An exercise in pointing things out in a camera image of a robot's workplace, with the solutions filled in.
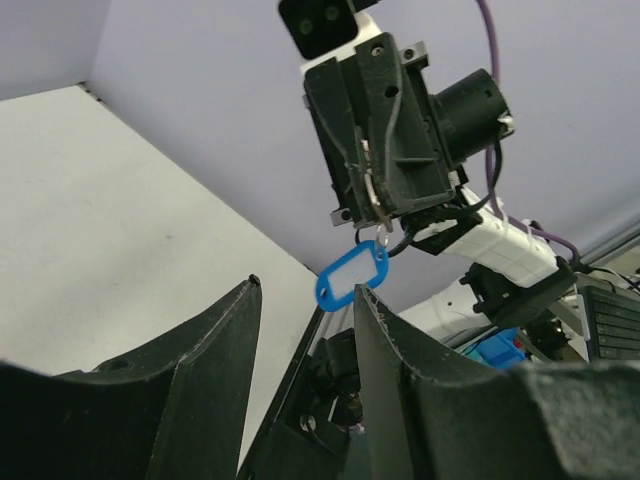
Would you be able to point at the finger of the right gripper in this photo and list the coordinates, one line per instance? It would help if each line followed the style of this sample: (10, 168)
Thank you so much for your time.
(410, 162)
(340, 138)

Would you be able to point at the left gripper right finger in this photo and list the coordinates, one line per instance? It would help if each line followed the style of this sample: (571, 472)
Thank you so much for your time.
(430, 413)

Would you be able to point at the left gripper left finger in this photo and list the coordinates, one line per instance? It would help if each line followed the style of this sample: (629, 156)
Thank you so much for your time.
(172, 408)

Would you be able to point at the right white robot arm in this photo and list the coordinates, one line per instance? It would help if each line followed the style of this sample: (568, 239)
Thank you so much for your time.
(515, 275)

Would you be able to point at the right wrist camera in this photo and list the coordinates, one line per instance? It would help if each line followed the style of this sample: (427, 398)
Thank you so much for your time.
(318, 27)

